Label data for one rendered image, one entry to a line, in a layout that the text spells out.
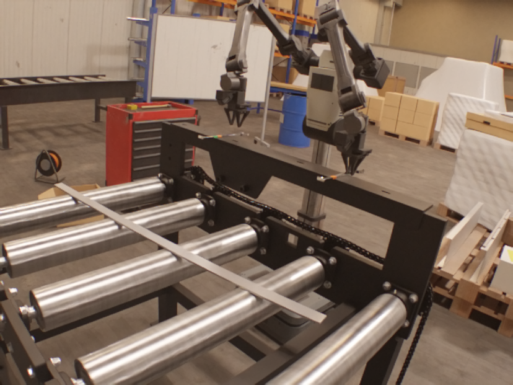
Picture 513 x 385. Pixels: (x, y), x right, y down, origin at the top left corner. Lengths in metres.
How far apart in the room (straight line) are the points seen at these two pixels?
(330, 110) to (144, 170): 2.02
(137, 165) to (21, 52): 8.09
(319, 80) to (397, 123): 7.64
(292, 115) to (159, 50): 2.50
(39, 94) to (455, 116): 8.12
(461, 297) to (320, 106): 1.67
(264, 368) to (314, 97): 1.43
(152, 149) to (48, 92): 3.02
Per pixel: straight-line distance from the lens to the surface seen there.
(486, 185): 4.54
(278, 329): 2.27
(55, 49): 11.50
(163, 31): 5.88
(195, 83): 6.00
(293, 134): 6.88
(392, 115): 9.66
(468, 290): 2.91
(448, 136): 9.44
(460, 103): 9.36
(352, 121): 1.22
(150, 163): 3.59
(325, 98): 2.03
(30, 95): 6.17
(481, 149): 4.54
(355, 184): 1.24
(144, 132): 3.48
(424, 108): 9.44
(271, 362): 1.07
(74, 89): 6.42
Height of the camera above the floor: 1.52
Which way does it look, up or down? 19 degrees down
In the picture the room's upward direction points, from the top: 7 degrees clockwise
